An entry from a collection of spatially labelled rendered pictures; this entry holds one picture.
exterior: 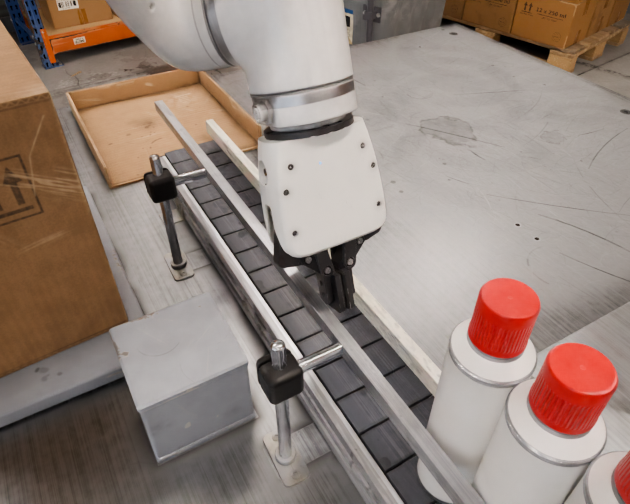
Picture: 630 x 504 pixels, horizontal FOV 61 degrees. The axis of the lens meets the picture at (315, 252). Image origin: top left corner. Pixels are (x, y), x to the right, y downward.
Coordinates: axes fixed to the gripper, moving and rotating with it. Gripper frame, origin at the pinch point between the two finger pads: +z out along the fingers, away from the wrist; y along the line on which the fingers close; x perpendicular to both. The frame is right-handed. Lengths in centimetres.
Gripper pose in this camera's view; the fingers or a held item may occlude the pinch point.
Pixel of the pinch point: (336, 286)
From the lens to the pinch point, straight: 50.0
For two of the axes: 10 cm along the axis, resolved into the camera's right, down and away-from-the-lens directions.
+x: -4.7, -2.8, 8.4
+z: 1.7, 9.0, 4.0
